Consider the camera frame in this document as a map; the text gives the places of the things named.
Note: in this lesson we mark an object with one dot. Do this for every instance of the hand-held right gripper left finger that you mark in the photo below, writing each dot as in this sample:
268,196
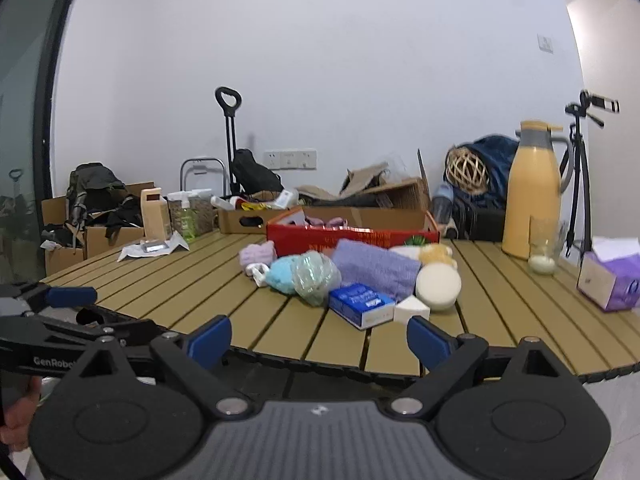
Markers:
210,340

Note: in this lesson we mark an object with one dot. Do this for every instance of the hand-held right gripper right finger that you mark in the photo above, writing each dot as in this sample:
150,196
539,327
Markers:
427,342

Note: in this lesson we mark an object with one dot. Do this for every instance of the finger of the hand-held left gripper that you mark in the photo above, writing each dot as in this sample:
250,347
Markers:
70,296
120,331

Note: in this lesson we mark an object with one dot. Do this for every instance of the white wedge makeup sponge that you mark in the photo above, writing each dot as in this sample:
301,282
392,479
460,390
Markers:
411,310

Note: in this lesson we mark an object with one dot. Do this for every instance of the round white powder puff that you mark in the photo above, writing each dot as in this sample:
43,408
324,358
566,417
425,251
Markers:
439,286

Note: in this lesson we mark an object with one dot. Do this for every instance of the small blue packet box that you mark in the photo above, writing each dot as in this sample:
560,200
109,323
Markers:
360,305

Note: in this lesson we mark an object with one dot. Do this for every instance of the yellow plush toy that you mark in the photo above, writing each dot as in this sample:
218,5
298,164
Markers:
440,255

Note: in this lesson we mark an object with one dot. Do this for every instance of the purple knitted pouch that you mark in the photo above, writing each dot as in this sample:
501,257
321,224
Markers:
375,265

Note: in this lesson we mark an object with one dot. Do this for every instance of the light blue plush toy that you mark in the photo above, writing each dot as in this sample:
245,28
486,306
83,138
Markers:
280,277

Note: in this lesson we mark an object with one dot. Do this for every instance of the white plush toy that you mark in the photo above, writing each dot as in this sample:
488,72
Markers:
402,251

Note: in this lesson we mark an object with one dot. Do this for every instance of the lilac fuzzy cloth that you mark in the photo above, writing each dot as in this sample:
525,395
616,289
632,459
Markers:
257,255

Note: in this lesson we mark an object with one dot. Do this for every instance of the clear bag with green sponge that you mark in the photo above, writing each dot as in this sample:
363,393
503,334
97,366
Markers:
315,277

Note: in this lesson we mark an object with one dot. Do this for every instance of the red cardboard box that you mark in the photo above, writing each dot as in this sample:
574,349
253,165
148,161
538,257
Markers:
320,242

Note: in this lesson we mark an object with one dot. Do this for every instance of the person's left hand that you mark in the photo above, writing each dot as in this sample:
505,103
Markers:
22,415

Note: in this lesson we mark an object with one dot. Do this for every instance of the large cardboard box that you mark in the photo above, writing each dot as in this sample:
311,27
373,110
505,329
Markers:
62,255

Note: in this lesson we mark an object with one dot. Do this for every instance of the small white tag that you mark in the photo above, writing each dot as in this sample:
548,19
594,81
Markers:
259,274

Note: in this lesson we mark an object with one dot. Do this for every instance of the silver foil pack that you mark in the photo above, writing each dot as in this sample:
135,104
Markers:
153,246

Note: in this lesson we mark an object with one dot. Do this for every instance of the black clothes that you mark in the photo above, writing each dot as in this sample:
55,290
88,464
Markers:
117,215

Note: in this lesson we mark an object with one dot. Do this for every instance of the white paper sheet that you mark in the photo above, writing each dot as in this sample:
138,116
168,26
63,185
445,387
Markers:
177,246

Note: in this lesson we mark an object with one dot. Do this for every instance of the dark green backpack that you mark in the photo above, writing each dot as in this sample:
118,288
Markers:
92,185

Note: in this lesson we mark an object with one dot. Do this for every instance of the beige tall carton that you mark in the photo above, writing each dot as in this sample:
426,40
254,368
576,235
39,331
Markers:
156,215

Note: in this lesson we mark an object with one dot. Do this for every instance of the green pump bottle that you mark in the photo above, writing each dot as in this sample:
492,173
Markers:
188,222

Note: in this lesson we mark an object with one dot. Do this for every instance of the brown cardboard tray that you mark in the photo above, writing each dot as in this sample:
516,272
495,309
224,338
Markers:
235,222

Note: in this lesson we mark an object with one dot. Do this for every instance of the clear container white lid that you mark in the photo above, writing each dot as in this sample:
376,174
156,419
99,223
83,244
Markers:
204,212

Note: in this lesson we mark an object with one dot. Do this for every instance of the blue grey water bottle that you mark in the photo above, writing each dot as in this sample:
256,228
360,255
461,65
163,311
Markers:
442,207

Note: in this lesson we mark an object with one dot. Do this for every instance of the small white bottle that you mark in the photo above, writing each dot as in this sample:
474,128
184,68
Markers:
224,203

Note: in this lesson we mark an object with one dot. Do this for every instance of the yellow snack packet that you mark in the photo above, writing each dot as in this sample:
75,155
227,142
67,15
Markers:
252,205

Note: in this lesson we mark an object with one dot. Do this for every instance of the glass with white candle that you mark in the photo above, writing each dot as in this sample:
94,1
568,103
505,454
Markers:
545,255

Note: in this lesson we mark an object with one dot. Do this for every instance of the pile of flattened cardboard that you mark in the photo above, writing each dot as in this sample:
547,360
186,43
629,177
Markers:
400,195

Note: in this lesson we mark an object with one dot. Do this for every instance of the mauve cloth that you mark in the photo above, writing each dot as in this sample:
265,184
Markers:
325,221

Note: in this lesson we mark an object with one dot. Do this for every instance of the small white box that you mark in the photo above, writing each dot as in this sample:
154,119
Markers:
286,198

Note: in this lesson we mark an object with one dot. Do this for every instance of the black trolley bag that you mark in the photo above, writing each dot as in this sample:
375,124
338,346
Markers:
255,172

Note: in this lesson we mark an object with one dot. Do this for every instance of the metal folding stool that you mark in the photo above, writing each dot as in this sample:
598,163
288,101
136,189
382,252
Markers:
186,165

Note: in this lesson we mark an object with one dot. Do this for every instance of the beige felt bag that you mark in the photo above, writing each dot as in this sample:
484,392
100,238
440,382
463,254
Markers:
365,177

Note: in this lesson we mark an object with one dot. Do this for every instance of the wicker ball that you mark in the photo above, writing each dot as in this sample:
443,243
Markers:
467,170

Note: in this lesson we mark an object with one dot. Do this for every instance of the yellow thermos jug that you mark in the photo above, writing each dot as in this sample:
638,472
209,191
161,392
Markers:
532,195

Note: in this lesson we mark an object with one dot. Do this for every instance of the purple tissue box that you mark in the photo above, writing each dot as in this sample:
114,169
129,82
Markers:
607,280

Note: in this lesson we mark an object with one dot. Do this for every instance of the glass sliding door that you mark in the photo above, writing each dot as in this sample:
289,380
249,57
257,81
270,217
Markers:
25,110

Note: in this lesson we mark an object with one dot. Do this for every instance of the black tripod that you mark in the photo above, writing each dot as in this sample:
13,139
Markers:
580,175

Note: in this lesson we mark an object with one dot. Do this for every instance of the white wall outlet panel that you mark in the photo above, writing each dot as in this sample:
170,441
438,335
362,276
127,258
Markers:
290,159

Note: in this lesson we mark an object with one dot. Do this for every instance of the white wall switch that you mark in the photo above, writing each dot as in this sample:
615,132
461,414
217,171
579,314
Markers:
545,43

